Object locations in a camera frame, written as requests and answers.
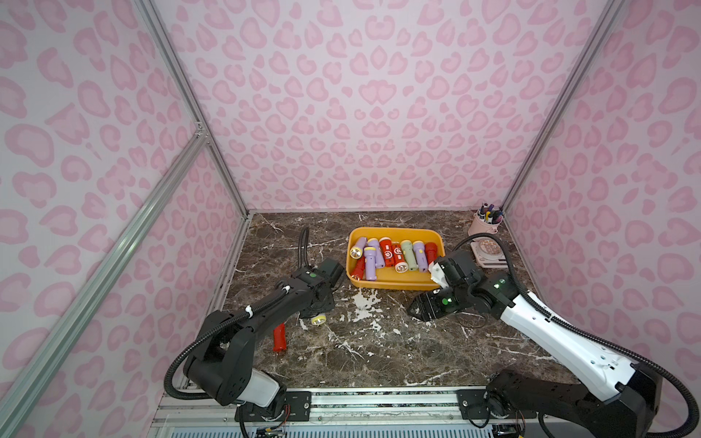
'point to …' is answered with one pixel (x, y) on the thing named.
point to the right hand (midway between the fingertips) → (417, 309)
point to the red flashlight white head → (400, 265)
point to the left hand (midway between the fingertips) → (322, 304)
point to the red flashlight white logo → (386, 246)
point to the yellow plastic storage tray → (387, 277)
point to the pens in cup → (489, 215)
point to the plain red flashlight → (358, 273)
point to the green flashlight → (409, 255)
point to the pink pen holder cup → (477, 226)
